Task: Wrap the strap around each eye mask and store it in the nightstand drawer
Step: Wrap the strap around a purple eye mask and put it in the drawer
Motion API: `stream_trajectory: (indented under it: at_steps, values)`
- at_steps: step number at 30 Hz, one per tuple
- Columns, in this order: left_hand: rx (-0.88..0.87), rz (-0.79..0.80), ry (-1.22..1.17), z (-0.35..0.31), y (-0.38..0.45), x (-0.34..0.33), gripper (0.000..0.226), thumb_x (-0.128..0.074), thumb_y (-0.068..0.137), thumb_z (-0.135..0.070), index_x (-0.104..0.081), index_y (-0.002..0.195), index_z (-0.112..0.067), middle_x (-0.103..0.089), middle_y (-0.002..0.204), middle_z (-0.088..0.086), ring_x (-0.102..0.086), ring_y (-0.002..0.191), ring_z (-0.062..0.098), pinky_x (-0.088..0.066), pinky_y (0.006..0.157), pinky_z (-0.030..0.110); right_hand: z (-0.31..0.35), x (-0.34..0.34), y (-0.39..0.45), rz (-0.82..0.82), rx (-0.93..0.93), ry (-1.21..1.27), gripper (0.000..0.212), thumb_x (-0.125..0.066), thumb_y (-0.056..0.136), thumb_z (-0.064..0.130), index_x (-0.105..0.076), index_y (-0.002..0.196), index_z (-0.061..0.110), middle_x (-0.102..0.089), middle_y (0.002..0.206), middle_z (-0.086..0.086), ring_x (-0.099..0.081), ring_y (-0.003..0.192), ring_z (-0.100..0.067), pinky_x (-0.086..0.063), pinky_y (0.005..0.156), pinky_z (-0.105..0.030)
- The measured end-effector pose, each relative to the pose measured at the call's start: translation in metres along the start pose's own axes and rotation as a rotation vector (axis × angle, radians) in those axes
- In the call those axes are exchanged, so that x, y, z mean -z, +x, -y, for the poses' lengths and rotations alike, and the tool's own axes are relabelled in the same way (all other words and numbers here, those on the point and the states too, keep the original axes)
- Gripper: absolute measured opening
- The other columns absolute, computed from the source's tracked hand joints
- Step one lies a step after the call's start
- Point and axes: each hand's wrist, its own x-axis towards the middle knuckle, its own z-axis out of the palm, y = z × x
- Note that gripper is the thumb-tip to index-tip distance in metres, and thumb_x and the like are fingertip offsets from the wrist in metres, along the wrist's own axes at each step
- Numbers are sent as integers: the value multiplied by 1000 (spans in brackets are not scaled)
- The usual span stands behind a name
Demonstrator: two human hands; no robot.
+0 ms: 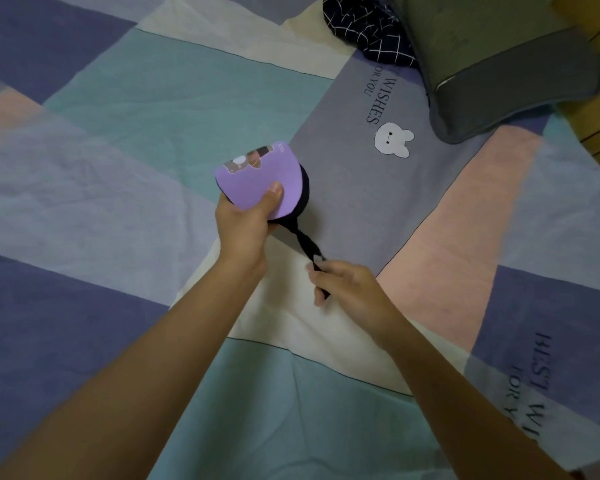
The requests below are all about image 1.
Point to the dark green folded pillow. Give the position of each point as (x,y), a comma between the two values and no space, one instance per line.
(520,89)

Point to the person's left forearm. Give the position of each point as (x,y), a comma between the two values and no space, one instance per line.
(130,384)

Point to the pastel patchwork bed sheet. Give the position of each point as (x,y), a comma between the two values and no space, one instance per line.
(155,119)

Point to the purple sleep mask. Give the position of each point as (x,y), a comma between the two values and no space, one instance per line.
(260,174)

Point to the person's left hand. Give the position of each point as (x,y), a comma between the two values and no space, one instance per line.
(242,234)

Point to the person's right forearm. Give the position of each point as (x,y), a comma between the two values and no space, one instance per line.
(470,419)

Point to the navy patterned cloth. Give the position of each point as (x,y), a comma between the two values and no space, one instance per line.
(370,24)

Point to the person's right hand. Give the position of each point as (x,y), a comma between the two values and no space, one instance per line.
(360,299)

